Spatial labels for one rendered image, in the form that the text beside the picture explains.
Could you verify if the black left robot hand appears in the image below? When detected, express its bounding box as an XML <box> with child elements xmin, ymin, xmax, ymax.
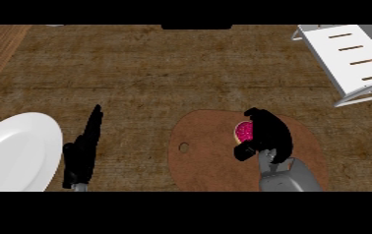
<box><xmin>61</xmin><ymin>104</ymin><xmax>105</xmax><ymax>190</ymax></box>

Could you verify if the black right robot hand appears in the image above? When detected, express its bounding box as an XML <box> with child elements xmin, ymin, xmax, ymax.
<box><xmin>232</xmin><ymin>107</ymin><xmax>295</xmax><ymax>165</ymax></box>

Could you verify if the pink frosted cupcake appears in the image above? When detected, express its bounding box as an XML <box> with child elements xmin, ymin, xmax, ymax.
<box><xmin>233</xmin><ymin>120</ymin><xmax>256</xmax><ymax>145</ymax></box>

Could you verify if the round brown cutting board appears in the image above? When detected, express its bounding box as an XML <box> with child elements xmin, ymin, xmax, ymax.
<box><xmin>167</xmin><ymin>108</ymin><xmax>329</xmax><ymax>193</ymax></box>

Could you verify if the white tiered basket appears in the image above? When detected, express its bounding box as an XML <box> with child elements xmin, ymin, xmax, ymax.
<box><xmin>291</xmin><ymin>24</ymin><xmax>372</xmax><ymax>108</ymax></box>

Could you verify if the white plate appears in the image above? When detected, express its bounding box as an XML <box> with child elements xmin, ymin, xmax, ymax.
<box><xmin>0</xmin><ymin>112</ymin><xmax>64</xmax><ymax>193</ymax></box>

